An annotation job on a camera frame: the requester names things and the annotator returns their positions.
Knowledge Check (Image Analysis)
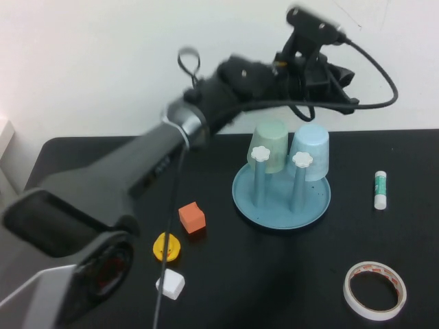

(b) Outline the black strap loop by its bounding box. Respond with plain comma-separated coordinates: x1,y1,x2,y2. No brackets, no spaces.
177,46,202,90

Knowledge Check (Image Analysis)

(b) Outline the white green glue stick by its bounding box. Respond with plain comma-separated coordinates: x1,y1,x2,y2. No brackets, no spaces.
372,170,390,210

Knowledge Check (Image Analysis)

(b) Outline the yellow rubber duck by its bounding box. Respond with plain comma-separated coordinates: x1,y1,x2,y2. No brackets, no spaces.
152,232,182,263

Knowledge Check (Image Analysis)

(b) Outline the light green plastic cup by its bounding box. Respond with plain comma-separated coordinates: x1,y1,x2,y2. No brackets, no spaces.
247,119,289,175

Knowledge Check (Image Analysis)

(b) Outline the light blue plastic cup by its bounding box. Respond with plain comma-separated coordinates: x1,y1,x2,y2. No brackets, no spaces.
289,123,331,182

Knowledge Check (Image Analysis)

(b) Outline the white adhesive tape roll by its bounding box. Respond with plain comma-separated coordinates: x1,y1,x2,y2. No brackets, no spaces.
342,260,408,322

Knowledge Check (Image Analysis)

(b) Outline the orange foam cube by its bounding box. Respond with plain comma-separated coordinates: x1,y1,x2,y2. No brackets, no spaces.
178,201,207,236

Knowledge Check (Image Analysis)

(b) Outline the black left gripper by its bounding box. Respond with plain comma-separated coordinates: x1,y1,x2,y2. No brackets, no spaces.
272,32,360,117

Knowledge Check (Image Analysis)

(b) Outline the blue cup stand with posts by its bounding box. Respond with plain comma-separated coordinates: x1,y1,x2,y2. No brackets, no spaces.
231,145,333,231

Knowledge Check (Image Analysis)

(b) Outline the white foam cube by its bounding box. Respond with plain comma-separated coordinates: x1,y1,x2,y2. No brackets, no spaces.
155,268,186,301

